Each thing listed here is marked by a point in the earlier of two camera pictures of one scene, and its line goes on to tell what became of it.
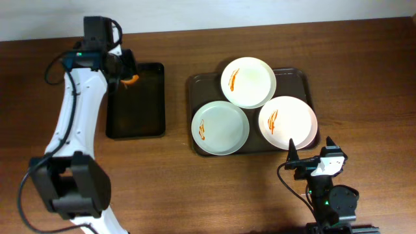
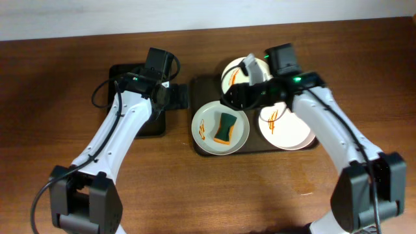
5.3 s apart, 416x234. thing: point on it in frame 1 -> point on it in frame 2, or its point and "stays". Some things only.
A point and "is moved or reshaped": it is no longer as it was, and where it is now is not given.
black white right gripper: (305, 164) -> (234, 96)
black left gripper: (127, 65) -> (177, 96)
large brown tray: (204, 88) stays
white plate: (220, 128) stays
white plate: (286, 117) stays
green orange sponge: (135, 77) is moved or reshaped
